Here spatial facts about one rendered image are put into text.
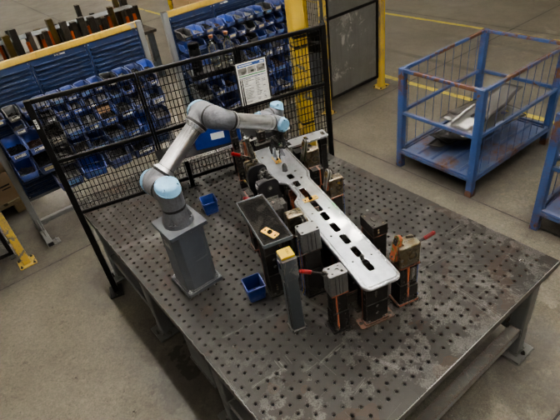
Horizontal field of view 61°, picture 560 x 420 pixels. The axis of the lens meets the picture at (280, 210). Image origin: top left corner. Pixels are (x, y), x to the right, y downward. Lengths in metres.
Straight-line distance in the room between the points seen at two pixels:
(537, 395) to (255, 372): 1.58
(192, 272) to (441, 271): 1.25
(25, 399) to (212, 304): 1.50
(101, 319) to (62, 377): 0.48
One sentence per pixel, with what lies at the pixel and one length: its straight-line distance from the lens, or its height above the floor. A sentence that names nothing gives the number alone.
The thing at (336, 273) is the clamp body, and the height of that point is 1.06.
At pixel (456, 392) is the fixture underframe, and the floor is 0.23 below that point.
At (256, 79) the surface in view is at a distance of 3.24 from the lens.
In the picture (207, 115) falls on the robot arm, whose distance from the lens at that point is 2.30.
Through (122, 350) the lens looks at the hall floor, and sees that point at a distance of 3.42.
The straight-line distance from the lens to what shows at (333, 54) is 5.52.
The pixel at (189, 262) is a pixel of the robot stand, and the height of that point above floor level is 0.91.
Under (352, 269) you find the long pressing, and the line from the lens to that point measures 2.08.
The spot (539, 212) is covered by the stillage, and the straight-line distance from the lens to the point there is 3.91.
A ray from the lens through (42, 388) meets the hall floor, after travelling 3.49.
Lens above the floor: 2.46
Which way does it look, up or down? 36 degrees down
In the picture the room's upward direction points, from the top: 9 degrees counter-clockwise
